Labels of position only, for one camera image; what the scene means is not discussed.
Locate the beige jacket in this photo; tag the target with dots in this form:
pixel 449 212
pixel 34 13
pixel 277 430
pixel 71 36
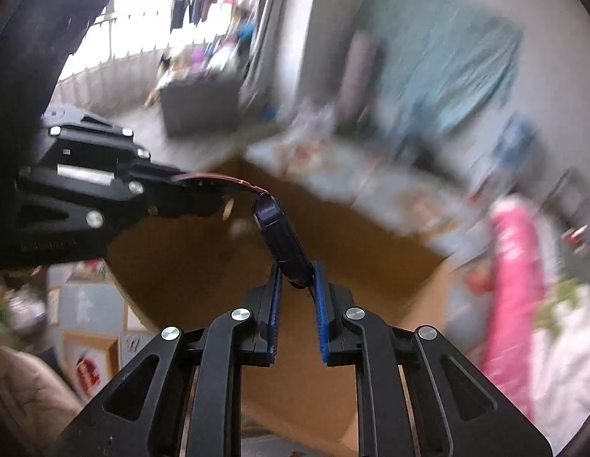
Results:
pixel 28 400

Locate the apple printed tablecloth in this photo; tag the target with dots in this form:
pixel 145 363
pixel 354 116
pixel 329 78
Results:
pixel 85 304

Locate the brown cardboard box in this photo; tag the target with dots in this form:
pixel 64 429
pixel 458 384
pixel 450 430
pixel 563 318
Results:
pixel 190 266

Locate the blue and white bundle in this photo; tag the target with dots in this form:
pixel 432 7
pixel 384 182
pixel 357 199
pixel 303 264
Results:
pixel 514 140

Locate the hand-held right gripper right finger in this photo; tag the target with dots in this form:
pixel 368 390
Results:
pixel 321 314

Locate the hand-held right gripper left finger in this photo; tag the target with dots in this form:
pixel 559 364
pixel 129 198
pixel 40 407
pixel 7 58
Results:
pixel 275 314

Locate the grey box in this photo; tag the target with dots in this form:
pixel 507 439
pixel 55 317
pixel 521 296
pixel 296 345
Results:
pixel 199 107

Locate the white balcony railing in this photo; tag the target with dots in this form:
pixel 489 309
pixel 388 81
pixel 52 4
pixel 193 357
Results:
pixel 128 38

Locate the teal floral cloth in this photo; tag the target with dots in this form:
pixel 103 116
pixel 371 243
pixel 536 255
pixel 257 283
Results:
pixel 442 57

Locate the dark wristwatch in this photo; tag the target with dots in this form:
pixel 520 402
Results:
pixel 280 238

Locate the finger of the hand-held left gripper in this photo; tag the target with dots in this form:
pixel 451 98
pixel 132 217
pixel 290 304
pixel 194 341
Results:
pixel 154 174
pixel 190 200

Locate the pink blanket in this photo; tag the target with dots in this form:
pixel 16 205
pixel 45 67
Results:
pixel 514 295

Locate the white blanket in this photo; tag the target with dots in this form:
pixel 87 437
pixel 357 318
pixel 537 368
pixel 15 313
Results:
pixel 561 366

